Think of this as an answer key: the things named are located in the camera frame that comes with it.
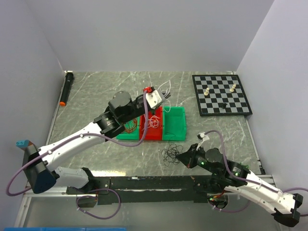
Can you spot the blue brown brick tower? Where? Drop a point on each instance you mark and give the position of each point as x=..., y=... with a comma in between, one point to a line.
x=23, y=144

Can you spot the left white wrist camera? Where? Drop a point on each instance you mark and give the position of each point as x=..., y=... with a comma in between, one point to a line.
x=155, y=98

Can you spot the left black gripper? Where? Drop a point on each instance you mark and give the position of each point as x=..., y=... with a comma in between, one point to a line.
x=152, y=111

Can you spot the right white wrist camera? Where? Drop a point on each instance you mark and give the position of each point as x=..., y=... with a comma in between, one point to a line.
x=202, y=137

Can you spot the red plastic bin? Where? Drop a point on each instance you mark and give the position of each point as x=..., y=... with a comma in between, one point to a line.
x=155, y=126

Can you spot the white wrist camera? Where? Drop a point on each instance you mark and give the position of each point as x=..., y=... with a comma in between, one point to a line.
x=202, y=137
x=155, y=98

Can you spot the white chess piece left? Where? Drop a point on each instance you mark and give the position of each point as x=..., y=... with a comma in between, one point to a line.
x=206, y=93

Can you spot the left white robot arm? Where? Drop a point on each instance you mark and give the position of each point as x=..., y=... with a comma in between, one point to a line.
x=42, y=165

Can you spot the green plastic bin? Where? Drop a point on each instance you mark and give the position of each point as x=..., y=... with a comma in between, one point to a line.
x=174, y=124
x=131, y=131

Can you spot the aluminium rail frame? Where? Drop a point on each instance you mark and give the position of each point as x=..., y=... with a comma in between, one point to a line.
x=26, y=200

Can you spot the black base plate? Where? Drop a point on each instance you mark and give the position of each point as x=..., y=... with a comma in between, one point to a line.
x=144, y=189

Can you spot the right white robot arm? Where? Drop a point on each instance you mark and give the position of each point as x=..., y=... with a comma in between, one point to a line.
x=233, y=177

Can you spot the black grey chessboard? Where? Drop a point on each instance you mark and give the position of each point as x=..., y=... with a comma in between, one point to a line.
x=219, y=93

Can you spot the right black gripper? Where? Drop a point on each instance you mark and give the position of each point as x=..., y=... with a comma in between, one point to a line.
x=186, y=158

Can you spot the black marker orange cap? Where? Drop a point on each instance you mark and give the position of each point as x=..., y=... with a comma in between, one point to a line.
x=69, y=79

